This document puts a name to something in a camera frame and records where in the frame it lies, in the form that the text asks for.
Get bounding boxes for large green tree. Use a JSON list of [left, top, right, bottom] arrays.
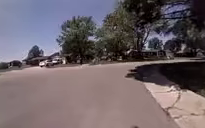
[[56, 15, 98, 64]]

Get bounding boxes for grey asphalt road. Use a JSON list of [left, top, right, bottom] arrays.
[[0, 59, 204, 128]]

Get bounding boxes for white vehicle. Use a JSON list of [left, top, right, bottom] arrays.
[[51, 57, 64, 66]]

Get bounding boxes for low building behind trees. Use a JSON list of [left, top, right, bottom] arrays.
[[124, 49, 173, 61]]

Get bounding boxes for white car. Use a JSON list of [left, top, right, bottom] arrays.
[[38, 59, 54, 68]]

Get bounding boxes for group of tall trees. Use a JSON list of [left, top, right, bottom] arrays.
[[95, 0, 205, 61]]

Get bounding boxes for low house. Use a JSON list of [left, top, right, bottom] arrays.
[[22, 52, 63, 66]]

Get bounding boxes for small green tree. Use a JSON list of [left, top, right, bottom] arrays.
[[27, 45, 45, 60]]

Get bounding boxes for dark vehicle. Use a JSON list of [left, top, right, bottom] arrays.
[[8, 60, 23, 69]]

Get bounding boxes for pale concrete kerb strip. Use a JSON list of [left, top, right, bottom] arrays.
[[141, 79, 205, 128]]

